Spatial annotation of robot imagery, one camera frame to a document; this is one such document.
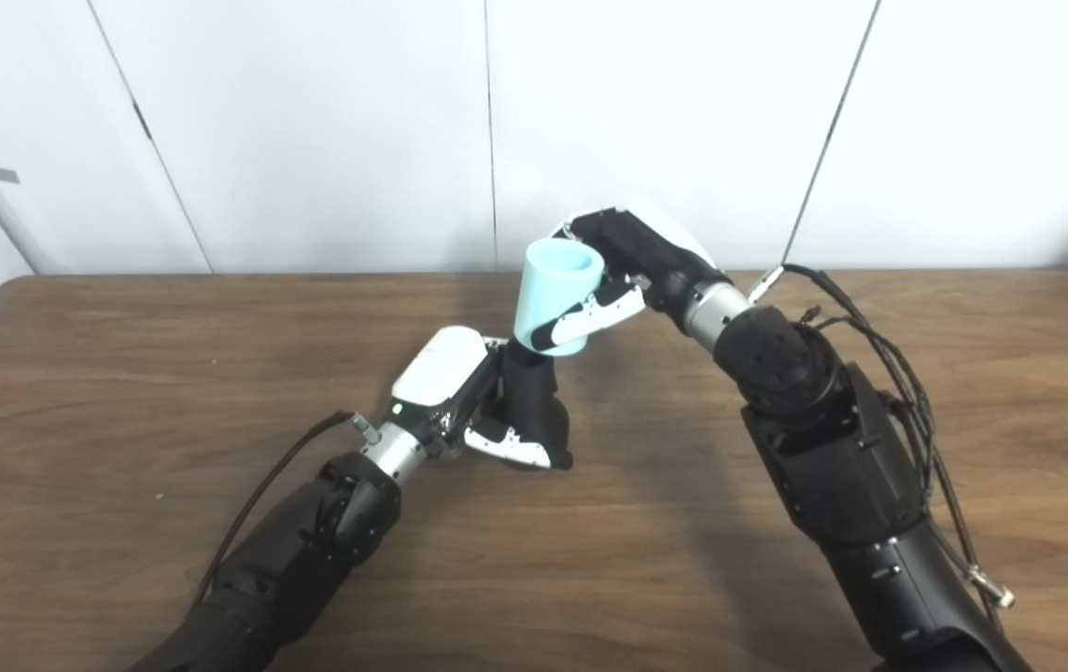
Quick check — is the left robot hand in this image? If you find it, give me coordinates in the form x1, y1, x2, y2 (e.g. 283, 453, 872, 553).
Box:
385, 326, 555, 470

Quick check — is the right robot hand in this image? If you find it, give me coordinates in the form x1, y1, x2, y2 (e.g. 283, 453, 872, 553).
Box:
534, 198, 740, 348

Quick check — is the black funnel-shaped nozzle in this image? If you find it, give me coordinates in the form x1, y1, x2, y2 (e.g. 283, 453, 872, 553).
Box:
497, 339, 575, 471

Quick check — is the light-blue hose piece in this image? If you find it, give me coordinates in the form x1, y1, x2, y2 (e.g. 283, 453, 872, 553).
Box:
513, 238, 606, 357

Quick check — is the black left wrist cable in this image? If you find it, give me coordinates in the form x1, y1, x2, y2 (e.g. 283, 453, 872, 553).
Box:
190, 411, 384, 608

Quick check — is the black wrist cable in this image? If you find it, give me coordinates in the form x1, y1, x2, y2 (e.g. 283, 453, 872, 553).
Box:
747, 264, 1016, 636
190, 411, 384, 608

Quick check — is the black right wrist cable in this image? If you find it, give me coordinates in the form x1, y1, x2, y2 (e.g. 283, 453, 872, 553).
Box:
747, 264, 1016, 636

